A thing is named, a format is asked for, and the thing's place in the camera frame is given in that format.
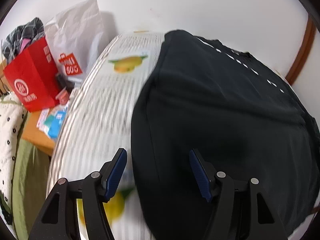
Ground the black sweatshirt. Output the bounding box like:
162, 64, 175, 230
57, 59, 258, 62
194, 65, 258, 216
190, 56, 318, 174
131, 30, 319, 239

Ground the green bed sheet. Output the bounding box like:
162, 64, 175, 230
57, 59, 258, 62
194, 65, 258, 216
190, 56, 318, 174
11, 112, 51, 240

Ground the wooden nightstand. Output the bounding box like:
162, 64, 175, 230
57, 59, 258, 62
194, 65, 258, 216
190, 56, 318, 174
22, 111, 55, 157

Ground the blue white box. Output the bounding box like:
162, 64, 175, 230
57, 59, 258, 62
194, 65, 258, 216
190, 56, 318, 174
36, 103, 69, 141

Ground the fruit print tablecloth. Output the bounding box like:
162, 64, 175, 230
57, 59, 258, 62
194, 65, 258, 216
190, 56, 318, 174
46, 31, 166, 240

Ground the white dotted quilt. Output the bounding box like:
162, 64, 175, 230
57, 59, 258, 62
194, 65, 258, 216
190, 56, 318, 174
0, 92, 27, 225

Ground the pink small container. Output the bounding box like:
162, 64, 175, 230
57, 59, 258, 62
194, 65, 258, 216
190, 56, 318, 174
55, 87, 69, 105

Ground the wooden bed headboard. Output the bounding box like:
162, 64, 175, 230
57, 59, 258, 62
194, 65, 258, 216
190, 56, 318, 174
0, 60, 11, 96

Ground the red paper bag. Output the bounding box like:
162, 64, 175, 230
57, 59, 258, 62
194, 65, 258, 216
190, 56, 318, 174
3, 37, 62, 112

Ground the white Miniso bag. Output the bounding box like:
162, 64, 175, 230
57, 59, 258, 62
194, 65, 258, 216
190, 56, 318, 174
44, 0, 108, 87

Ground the plaid cloth in bag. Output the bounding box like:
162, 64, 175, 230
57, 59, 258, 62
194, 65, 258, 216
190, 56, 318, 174
1, 17, 44, 64

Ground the brown wooden door frame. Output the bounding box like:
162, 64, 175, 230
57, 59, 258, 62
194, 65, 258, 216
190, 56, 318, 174
285, 15, 317, 85

